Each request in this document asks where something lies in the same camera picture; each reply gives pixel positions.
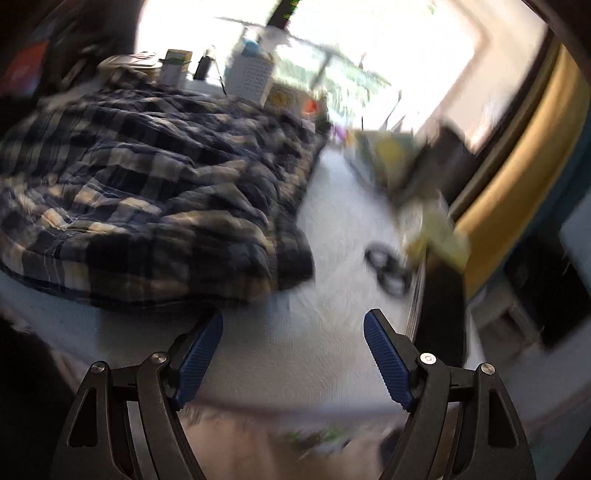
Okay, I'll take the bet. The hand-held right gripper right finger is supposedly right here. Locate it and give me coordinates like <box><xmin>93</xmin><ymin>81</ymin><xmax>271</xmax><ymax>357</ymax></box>
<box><xmin>363</xmin><ymin>309</ymin><xmax>537</xmax><ymax>480</ymax></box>

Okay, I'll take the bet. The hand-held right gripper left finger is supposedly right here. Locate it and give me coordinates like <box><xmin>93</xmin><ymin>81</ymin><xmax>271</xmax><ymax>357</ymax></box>
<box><xmin>54</xmin><ymin>312</ymin><xmax>225</xmax><ymax>480</ymax></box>

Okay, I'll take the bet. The plaid flannel shirt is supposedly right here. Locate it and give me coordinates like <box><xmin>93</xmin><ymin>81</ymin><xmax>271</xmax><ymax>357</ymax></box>
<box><xmin>0</xmin><ymin>76</ymin><xmax>329</xmax><ymax>311</ymax></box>

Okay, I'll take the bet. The dark looped object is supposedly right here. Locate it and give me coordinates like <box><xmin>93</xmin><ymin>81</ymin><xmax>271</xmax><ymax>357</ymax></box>
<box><xmin>364</xmin><ymin>246</ymin><xmax>414</xmax><ymax>296</ymax></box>

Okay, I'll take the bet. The yellow green blurred object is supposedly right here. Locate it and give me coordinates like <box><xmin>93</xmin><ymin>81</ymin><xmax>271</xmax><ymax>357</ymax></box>
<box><xmin>351</xmin><ymin>130</ymin><xmax>472</xmax><ymax>268</ymax></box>

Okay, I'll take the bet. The white perforated basket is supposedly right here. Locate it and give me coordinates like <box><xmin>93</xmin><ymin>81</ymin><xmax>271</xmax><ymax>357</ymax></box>
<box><xmin>226</xmin><ymin>39</ymin><xmax>276</xmax><ymax>108</ymax></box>

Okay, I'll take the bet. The dark bottle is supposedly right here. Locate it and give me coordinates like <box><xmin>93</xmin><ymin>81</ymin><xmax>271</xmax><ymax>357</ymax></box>
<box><xmin>194</xmin><ymin>46</ymin><xmax>216</xmax><ymax>82</ymax></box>

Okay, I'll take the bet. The white green drink carton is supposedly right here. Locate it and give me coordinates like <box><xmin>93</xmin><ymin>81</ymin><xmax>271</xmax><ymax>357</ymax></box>
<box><xmin>160</xmin><ymin>48</ymin><xmax>194</xmax><ymax>88</ymax></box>

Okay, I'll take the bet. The beige lidded food container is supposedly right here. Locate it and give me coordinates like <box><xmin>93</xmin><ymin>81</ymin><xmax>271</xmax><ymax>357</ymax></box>
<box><xmin>98</xmin><ymin>52</ymin><xmax>163</xmax><ymax>85</ymax></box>

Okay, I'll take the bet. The tablet with red screen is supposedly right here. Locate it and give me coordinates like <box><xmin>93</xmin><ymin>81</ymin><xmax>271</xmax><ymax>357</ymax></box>
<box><xmin>0</xmin><ymin>41</ymin><xmax>52</xmax><ymax>97</ymax></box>

